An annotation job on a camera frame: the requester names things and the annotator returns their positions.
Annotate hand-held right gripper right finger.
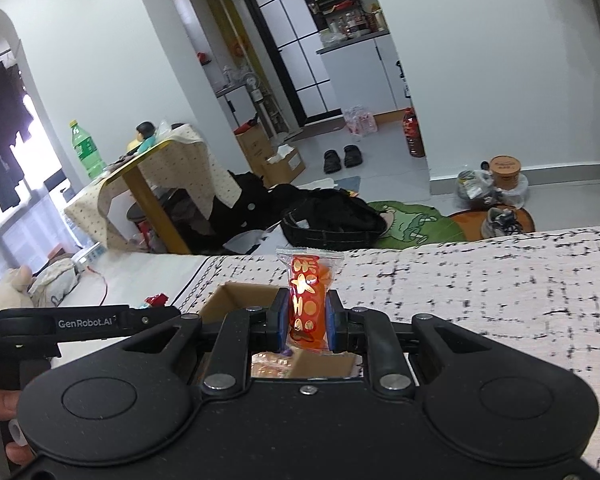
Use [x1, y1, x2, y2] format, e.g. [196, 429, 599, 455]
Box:
[328, 291, 501, 395]

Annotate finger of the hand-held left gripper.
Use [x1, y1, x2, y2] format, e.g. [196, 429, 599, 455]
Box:
[127, 304, 183, 332]

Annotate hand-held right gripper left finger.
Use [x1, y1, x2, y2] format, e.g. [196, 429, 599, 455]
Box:
[115, 290, 291, 396]

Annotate orange snack packet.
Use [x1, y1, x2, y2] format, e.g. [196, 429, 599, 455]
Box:
[275, 245, 343, 357]

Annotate person's left hand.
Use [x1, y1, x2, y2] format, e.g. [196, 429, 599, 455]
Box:
[0, 385, 35, 469]

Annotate grey and white cloth bag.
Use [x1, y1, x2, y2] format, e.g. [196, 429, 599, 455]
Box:
[26, 256, 82, 307]

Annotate beige plush toy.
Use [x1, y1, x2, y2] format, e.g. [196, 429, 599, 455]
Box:
[0, 264, 35, 312]

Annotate white power strip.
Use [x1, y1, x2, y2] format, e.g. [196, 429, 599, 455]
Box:
[71, 244, 104, 267]

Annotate black bag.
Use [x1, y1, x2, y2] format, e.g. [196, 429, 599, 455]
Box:
[279, 189, 387, 249]

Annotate yellow wooden table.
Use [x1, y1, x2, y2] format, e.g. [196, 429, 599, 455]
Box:
[96, 139, 194, 256]

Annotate green cartoon rug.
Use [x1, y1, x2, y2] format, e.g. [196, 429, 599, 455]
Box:
[366, 200, 467, 251]

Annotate pile of black clothes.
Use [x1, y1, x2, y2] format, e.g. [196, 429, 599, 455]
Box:
[182, 170, 283, 256]

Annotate white patterned bedspread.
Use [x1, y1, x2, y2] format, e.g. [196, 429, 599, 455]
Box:
[172, 225, 600, 480]

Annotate wooden table with cloth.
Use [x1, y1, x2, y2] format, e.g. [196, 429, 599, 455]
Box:
[63, 124, 244, 252]

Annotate cardboard box with white paper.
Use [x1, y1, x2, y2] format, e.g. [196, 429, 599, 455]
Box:
[261, 144, 307, 187]

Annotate orange rug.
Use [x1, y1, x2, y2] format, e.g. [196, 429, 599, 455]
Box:
[446, 204, 537, 241]

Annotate tall cardboard box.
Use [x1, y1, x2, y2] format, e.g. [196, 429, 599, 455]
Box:
[234, 124, 274, 175]

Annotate green soda bottle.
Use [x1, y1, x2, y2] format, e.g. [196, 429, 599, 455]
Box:
[69, 118, 107, 179]

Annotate small doll figure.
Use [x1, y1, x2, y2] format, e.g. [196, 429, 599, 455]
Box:
[126, 120, 159, 154]

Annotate grey sneakers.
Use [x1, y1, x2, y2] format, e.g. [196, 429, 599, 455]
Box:
[480, 207, 524, 239]

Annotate dark clothes at window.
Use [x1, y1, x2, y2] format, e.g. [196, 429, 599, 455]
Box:
[0, 59, 35, 215]

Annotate grey plastic bag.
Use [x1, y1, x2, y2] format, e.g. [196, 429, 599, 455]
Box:
[454, 167, 497, 207]

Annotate dark red oil bottle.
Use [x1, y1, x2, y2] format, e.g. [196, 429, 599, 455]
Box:
[402, 107, 427, 159]

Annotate pack of water bottles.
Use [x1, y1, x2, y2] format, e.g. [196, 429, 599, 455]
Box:
[342, 104, 379, 136]

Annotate white plastic bag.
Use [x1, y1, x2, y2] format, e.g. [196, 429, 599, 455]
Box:
[494, 174, 532, 209]

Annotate brown lidded container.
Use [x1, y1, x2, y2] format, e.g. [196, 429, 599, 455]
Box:
[488, 154, 523, 192]

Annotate white standing fan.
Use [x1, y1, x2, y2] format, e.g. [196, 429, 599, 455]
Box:
[244, 72, 272, 137]

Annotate white cabinet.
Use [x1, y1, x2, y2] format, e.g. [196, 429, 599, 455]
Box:
[314, 34, 407, 117]

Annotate white spray bottle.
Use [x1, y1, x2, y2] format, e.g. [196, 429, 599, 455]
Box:
[395, 60, 412, 99]

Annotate black framed glass door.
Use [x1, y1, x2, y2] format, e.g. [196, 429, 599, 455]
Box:
[234, 0, 342, 127]

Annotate kitchen shelf with jars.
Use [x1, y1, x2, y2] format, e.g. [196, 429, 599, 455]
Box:
[307, 0, 387, 48]

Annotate red cable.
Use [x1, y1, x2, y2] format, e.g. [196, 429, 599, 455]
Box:
[86, 261, 110, 307]

